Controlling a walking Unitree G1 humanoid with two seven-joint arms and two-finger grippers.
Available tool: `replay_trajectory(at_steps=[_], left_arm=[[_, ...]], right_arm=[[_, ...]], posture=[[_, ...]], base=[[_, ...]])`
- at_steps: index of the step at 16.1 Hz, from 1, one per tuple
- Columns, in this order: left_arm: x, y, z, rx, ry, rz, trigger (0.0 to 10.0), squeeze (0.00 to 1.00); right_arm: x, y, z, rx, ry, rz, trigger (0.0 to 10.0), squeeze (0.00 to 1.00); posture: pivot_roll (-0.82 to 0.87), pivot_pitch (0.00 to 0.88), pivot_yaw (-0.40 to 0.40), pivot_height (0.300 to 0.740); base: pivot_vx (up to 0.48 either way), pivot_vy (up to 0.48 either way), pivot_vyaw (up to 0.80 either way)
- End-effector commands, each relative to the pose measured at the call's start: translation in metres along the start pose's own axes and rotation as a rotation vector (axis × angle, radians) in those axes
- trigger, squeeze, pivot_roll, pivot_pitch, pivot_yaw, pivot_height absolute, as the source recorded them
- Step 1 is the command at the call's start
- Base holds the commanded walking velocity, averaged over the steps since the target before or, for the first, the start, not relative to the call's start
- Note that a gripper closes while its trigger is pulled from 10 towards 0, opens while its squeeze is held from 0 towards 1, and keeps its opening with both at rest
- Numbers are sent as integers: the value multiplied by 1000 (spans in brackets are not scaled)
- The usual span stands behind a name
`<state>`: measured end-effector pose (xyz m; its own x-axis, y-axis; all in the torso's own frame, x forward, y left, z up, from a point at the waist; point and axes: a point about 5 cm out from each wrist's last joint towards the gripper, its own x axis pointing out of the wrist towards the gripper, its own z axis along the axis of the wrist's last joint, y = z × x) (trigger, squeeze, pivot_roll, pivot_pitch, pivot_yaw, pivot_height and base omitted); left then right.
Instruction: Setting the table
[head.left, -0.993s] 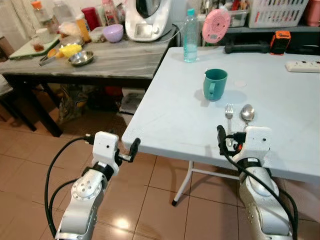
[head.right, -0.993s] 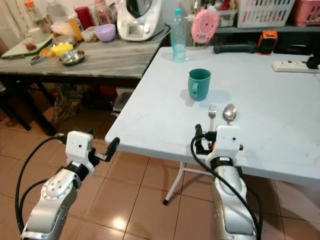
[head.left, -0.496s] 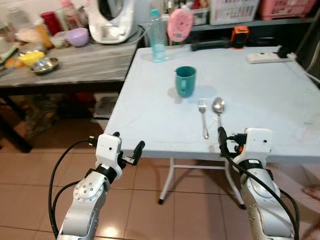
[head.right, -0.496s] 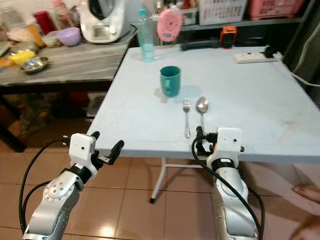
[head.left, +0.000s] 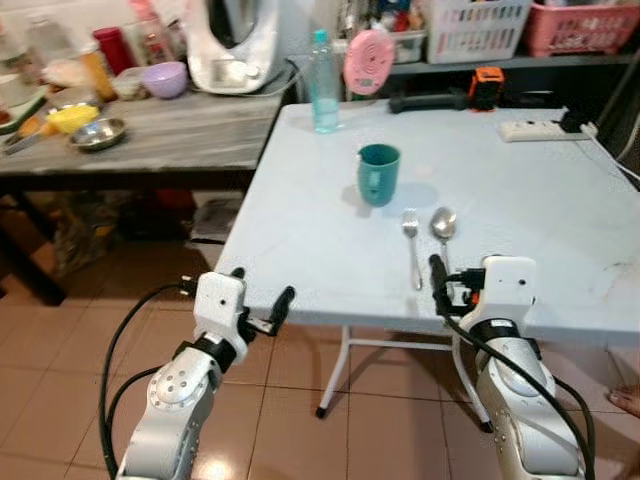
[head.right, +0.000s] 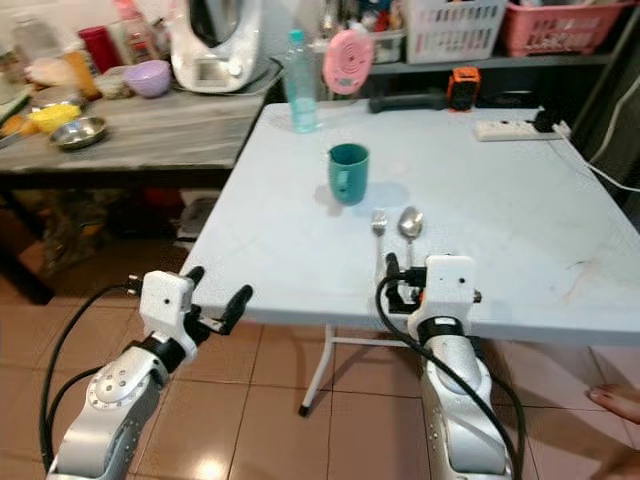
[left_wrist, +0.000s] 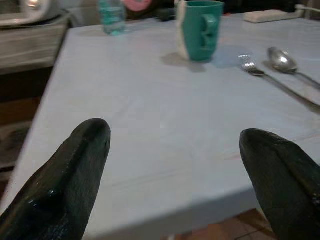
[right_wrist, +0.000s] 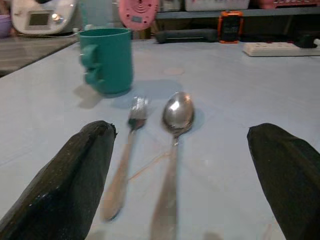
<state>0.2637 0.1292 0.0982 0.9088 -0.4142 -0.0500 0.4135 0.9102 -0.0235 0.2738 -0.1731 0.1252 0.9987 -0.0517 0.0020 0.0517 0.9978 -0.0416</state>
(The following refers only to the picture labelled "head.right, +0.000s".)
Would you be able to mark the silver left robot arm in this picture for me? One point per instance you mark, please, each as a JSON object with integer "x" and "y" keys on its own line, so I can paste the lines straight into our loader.
{"x": 110, "y": 405}

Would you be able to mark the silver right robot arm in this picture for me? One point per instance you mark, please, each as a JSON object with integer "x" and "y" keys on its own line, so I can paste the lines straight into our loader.
{"x": 460, "y": 400}

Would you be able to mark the steel fork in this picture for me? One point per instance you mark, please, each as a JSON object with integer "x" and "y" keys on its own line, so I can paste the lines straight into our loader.
{"x": 379, "y": 232}

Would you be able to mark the steel spoon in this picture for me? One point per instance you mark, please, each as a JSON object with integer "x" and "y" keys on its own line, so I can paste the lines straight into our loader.
{"x": 409, "y": 222}

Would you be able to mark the teal plastic cup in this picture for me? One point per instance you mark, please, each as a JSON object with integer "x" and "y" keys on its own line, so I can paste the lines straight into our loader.
{"x": 348, "y": 175}

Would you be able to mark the white folding table legs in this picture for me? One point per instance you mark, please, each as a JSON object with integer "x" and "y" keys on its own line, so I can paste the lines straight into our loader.
{"x": 322, "y": 365}

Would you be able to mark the grey wooden side table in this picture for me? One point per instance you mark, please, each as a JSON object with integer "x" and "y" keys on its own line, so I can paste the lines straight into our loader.
{"x": 180, "y": 140}

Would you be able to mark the white power strip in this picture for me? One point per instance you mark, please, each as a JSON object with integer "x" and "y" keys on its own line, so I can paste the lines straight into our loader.
{"x": 505, "y": 129}

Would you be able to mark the steel bowl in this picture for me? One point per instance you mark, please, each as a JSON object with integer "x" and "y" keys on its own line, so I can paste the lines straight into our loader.
{"x": 78, "y": 133}

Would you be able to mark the orange black device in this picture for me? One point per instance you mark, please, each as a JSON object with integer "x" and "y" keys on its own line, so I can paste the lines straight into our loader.
{"x": 464, "y": 88}

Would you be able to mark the clear blue water bottle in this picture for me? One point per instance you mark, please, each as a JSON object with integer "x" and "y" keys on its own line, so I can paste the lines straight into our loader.
{"x": 301, "y": 90}

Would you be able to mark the purple plastic bowl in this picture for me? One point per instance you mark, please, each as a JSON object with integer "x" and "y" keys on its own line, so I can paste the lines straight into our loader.
{"x": 147, "y": 80}

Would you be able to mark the pink round device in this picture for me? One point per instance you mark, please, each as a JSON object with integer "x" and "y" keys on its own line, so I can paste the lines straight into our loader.
{"x": 348, "y": 62}

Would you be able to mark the bowl of yellow food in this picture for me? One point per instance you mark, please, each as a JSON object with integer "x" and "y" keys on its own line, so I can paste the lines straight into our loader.
{"x": 54, "y": 116}

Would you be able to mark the black power plug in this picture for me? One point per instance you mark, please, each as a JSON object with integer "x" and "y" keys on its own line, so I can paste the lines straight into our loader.
{"x": 546, "y": 121}

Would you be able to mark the white kitchen appliance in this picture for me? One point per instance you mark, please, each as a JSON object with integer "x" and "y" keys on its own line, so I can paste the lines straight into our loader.
{"x": 215, "y": 50}

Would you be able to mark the orange bottle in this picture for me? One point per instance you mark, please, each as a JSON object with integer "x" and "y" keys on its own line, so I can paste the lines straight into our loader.
{"x": 82, "y": 72}

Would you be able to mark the person's bare foot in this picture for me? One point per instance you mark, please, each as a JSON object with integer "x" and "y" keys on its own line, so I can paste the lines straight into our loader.
{"x": 618, "y": 403}

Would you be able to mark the white plastic basket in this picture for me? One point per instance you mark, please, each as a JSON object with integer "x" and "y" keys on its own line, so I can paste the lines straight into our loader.
{"x": 455, "y": 35}

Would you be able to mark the red canister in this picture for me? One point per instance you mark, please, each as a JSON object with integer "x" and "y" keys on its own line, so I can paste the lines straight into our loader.
{"x": 100, "y": 48}

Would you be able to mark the clear bottle with pink cap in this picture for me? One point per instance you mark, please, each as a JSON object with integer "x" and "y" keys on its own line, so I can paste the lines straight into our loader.
{"x": 135, "y": 32}

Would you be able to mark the pink plastic basket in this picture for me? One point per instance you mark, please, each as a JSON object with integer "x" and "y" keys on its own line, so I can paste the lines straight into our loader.
{"x": 570, "y": 30}

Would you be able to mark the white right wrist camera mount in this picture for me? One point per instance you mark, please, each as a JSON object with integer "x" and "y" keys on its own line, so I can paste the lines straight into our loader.
{"x": 450, "y": 285}

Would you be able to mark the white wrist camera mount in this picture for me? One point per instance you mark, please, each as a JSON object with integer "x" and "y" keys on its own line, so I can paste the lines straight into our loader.
{"x": 450, "y": 285}
{"x": 165, "y": 305}

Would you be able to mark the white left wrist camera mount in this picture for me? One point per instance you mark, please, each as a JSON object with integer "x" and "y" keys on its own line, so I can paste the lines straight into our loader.
{"x": 165, "y": 305}

